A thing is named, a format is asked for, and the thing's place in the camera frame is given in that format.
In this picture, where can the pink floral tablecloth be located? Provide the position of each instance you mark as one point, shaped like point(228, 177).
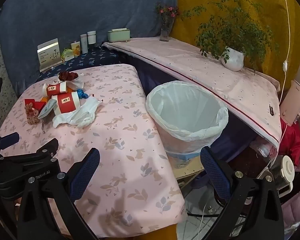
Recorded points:
point(120, 130)

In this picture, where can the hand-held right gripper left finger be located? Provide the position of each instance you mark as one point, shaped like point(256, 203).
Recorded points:
point(86, 177)

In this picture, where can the blue lace ribbon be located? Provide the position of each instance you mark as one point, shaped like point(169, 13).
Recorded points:
point(82, 93)

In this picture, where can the small red paper cup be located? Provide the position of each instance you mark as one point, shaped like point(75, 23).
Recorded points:
point(56, 88)

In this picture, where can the pink quilted cloth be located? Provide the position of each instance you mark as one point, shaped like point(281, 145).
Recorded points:
point(296, 205)

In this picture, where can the small red box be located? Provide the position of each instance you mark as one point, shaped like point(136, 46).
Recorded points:
point(31, 103)

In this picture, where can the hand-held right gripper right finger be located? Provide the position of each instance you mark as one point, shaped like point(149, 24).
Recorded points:
point(215, 177)

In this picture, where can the pink white appliance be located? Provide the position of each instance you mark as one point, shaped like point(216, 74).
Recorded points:
point(292, 102)

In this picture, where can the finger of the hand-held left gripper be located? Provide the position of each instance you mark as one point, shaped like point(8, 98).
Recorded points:
point(48, 150)
point(8, 140)

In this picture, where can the glass vase with pink flowers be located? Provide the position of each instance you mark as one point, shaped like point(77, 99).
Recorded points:
point(165, 32)

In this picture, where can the wooden stand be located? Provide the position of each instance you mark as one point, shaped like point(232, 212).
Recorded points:
point(187, 168)

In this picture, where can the white card box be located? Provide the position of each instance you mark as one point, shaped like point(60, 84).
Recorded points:
point(48, 53)

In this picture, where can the dark purple cloth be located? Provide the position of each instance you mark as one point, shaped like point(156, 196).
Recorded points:
point(150, 80)

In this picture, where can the blue-grey hanging blanket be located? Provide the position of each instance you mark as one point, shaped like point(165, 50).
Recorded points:
point(90, 10)

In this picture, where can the white round appliance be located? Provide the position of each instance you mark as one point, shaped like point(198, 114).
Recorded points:
point(287, 167)

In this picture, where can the green plant in white pot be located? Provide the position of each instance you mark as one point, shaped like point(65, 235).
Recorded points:
point(233, 60)

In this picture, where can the white jar with cap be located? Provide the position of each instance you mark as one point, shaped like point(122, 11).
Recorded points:
point(91, 37)

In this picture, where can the pink trash bin white liner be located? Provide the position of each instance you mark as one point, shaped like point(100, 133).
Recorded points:
point(185, 110)

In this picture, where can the yellow printed can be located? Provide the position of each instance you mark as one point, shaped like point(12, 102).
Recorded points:
point(75, 48)

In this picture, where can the brown bear toy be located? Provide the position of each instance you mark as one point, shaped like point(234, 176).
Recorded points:
point(32, 115)

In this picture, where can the red garment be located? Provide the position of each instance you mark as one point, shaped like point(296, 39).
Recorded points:
point(292, 142)

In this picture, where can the pale pink speckled cloth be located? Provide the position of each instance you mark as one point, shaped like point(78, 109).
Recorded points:
point(190, 62)

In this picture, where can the slim white bottle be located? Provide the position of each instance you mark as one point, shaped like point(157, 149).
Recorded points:
point(84, 43)

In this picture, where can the small green packet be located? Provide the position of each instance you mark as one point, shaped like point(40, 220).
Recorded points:
point(67, 54)

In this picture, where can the navy floral cloth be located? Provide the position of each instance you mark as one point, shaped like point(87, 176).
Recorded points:
point(90, 58)

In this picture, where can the orange plastic bag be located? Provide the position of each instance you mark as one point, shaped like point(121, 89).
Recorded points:
point(70, 89)

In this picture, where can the dark red velvet scrunchie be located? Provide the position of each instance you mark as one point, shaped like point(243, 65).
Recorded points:
point(66, 75)

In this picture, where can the large red paper cup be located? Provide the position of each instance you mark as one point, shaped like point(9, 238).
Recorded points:
point(65, 102)

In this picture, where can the pale green tissue box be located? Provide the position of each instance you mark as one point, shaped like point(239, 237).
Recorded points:
point(118, 35)

